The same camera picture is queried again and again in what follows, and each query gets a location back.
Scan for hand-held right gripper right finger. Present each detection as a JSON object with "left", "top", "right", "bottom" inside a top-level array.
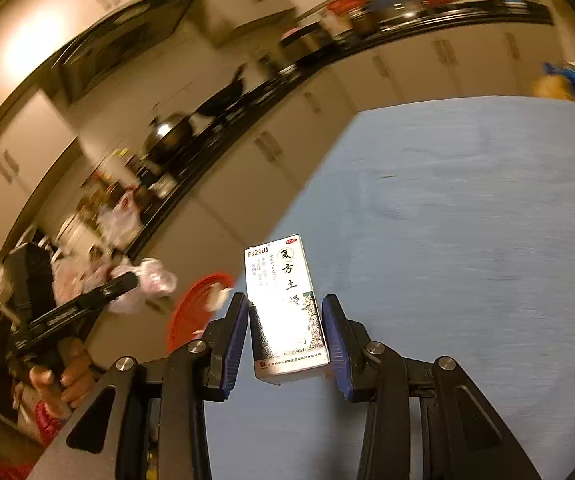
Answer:
[{"left": 321, "top": 295, "right": 543, "bottom": 480}]

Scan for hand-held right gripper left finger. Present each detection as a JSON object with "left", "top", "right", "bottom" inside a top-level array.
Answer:
[{"left": 28, "top": 292, "right": 249, "bottom": 480}]

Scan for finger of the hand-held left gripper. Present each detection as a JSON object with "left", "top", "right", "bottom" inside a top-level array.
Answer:
[{"left": 82, "top": 272, "right": 139, "bottom": 312}]

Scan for pinkish plastic bag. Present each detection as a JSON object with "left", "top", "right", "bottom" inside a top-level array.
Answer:
[{"left": 110, "top": 258, "right": 178, "bottom": 316}]

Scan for red plastic basket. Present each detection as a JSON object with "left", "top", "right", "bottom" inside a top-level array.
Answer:
[{"left": 168, "top": 272, "right": 236, "bottom": 353}]

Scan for white medicine box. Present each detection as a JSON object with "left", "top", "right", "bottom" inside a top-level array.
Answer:
[{"left": 244, "top": 234, "right": 331, "bottom": 386}]

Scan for person's left hand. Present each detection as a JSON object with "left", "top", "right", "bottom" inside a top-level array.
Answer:
[{"left": 28, "top": 339, "right": 97, "bottom": 418}]

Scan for crumpled clear plastic bag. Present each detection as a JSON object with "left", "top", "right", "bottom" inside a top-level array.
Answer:
[{"left": 52, "top": 250, "right": 118, "bottom": 306}]

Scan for white red-printed plastic bag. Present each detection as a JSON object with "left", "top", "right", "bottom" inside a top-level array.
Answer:
[{"left": 98, "top": 187, "right": 143, "bottom": 248}]

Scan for beige lower kitchen cabinets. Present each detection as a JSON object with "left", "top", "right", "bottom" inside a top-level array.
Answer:
[{"left": 132, "top": 20, "right": 558, "bottom": 281}]

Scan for beige kitchen cabinets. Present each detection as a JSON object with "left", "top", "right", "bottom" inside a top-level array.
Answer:
[
  {"left": 0, "top": 0, "right": 338, "bottom": 211},
  {"left": 132, "top": 20, "right": 558, "bottom": 281}
]

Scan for black kitchen countertop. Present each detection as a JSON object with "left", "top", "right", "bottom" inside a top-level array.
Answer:
[{"left": 118, "top": 2, "right": 553, "bottom": 271}]

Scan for dark wok with lid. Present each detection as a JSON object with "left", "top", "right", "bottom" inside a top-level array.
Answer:
[{"left": 142, "top": 112, "right": 196, "bottom": 163}]

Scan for beige upper kitchen cabinets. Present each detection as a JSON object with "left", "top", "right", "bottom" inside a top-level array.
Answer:
[{"left": 0, "top": 0, "right": 338, "bottom": 211}]

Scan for blue-grey tablecloth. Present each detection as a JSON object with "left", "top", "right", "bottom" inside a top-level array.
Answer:
[{"left": 202, "top": 97, "right": 575, "bottom": 480}]

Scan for black wok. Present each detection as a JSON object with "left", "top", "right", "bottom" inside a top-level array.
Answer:
[{"left": 195, "top": 62, "right": 248, "bottom": 121}]

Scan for black range hood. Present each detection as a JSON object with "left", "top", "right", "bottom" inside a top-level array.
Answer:
[{"left": 60, "top": 0, "right": 201, "bottom": 103}]

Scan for dark countertop appliance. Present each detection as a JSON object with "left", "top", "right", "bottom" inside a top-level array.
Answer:
[{"left": 280, "top": 25, "right": 331, "bottom": 66}]

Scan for yellow and blue bag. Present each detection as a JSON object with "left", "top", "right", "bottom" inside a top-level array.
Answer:
[{"left": 532, "top": 62, "right": 575, "bottom": 106}]

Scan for red bowl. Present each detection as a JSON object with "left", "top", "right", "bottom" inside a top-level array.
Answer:
[{"left": 327, "top": 0, "right": 371, "bottom": 13}]

